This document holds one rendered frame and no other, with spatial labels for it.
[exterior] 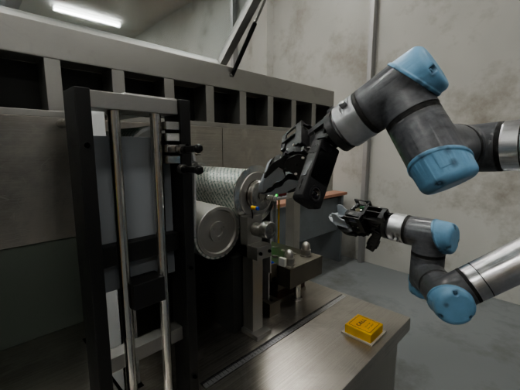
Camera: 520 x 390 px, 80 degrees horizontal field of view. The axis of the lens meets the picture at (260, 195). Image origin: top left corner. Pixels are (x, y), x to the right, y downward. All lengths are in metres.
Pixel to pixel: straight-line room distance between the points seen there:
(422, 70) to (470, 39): 3.17
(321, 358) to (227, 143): 0.75
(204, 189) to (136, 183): 0.37
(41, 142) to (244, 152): 0.65
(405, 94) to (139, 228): 0.43
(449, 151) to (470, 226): 3.12
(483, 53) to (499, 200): 1.30
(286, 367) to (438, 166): 0.52
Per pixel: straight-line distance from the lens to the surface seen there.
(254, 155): 1.23
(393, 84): 0.48
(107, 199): 0.49
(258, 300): 0.82
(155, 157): 0.49
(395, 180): 3.71
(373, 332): 0.87
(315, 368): 0.77
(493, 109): 3.48
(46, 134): 0.90
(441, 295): 0.72
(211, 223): 0.72
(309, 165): 0.51
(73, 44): 0.96
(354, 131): 0.50
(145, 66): 1.02
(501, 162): 0.56
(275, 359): 0.78
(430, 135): 0.45
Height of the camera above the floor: 1.37
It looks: 9 degrees down
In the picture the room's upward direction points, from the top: straight up
